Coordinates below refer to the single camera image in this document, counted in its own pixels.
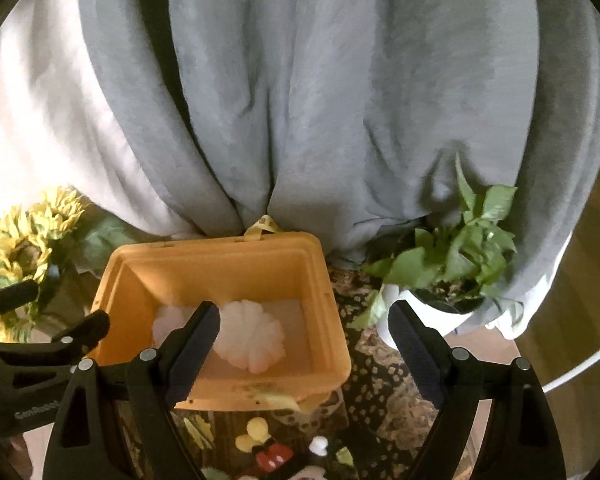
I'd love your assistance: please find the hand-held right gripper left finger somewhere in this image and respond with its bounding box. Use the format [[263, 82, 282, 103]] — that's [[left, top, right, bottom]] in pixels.
[[42, 301, 222, 480]]

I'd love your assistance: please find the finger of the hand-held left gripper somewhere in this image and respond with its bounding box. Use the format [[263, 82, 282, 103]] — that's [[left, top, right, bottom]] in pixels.
[[49, 310, 111, 362], [0, 280, 40, 331]]

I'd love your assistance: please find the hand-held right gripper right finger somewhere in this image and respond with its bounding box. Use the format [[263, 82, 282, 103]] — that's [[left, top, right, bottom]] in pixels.
[[387, 299, 567, 480]]

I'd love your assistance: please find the small white plush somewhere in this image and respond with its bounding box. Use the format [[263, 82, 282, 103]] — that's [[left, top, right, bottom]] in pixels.
[[152, 305, 196, 348]]

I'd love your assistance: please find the white pumpkin plush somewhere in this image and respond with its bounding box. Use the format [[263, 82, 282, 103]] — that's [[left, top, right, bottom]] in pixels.
[[214, 300, 286, 373]]

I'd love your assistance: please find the yellow green plush piece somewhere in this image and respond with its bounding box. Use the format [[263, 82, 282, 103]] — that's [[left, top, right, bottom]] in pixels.
[[182, 412, 216, 451]]

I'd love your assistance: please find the orange plastic bin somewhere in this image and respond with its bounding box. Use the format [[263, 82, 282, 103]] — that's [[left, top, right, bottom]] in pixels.
[[87, 231, 352, 408]]

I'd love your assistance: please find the patterned brown tablecloth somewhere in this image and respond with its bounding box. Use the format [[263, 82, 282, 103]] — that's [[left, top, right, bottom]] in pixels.
[[115, 262, 481, 480]]

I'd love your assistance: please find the artificial sunflower bouquet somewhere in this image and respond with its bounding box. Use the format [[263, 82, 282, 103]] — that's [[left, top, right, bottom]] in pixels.
[[0, 186, 138, 343]]

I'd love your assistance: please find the yellow ribbon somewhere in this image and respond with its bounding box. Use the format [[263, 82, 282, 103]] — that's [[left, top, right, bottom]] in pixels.
[[250, 390, 321, 416]]

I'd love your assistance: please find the green potted plant white pot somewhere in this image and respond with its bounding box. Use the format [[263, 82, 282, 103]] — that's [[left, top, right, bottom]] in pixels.
[[347, 152, 526, 351]]

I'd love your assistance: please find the white curtain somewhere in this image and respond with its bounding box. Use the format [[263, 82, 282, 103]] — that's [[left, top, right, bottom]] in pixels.
[[0, 0, 216, 241]]

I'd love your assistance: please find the grey curtain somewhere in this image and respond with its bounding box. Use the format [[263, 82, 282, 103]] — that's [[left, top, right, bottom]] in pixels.
[[77, 0, 600, 341]]

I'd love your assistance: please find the yellow strap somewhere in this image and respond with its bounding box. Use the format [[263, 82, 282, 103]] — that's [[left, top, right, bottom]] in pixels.
[[243, 215, 281, 241]]

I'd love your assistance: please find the white cable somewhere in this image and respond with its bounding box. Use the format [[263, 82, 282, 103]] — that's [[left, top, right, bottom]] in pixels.
[[542, 330, 600, 396]]

